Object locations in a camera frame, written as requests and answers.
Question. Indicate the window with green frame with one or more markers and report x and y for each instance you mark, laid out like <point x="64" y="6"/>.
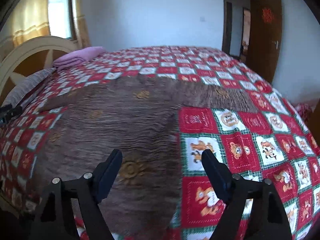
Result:
<point x="60" y="18"/>

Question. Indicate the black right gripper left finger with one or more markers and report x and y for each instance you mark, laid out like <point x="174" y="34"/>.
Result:
<point x="54" y="216"/>

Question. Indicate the red patchwork cartoon bedspread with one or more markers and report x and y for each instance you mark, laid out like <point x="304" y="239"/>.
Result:
<point x="273" y="143"/>

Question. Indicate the grey striped pillow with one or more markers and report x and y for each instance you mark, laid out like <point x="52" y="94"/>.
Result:
<point x="17" y="94"/>

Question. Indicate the red paper door decoration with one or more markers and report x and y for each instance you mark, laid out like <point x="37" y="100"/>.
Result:
<point x="267" y="15"/>

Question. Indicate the brown wooden door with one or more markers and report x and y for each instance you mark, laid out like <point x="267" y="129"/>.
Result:
<point x="262" y="56"/>

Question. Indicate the brown knitted sweater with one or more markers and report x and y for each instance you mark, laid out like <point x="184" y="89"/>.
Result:
<point x="137" y="115"/>

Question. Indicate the yellow curtain left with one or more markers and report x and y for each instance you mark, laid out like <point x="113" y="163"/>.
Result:
<point x="28" y="20"/>

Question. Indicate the red patterned cloth pile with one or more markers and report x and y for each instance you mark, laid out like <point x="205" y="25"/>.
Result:
<point x="304" y="110"/>

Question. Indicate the cream and brown headboard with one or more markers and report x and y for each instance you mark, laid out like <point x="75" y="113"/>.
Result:
<point x="30" y="57"/>

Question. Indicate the folded pink blanket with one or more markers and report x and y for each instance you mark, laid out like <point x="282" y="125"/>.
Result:
<point x="77" y="57"/>

